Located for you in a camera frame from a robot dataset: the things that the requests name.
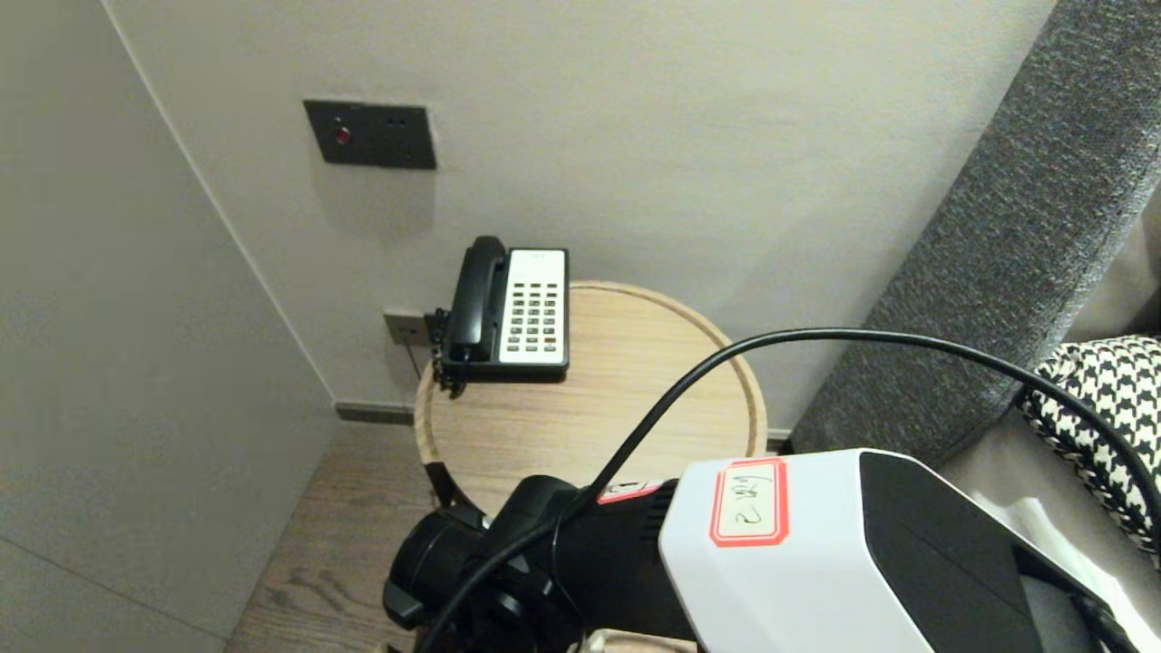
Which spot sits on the white bed sheet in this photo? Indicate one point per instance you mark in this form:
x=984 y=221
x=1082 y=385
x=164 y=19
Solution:
x=1016 y=490

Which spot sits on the grey fabric bed headboard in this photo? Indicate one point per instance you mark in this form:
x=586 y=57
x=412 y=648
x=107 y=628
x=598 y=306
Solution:
x=998 y=227

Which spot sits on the black telephone base white keypad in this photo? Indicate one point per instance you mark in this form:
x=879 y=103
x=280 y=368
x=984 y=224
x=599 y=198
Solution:
x=535 y=308

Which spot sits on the round wooden nightstand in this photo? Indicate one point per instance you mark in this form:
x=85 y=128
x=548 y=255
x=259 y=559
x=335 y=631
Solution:
x=590 y=408

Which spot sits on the black telephone handset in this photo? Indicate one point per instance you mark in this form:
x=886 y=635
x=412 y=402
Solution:
x=476 y=299

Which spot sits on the beige wall jack plate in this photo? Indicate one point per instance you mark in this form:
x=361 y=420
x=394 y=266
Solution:
x=401 y=328

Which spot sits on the black white houndstooth pillow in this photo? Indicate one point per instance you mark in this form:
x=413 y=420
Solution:
x=1107 y=399

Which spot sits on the small red edged sticker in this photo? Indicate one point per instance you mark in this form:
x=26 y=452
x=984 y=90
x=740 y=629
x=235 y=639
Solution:
x=630 y=492

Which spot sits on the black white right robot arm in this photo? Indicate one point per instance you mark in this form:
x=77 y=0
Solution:
x=816 y=580

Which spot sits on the red bordered handwritten label sticker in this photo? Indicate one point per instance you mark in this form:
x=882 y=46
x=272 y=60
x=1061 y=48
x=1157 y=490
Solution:
x=748 y=501

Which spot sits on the dark wall switch panel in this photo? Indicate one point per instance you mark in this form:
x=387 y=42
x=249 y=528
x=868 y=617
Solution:
x=372 y=136

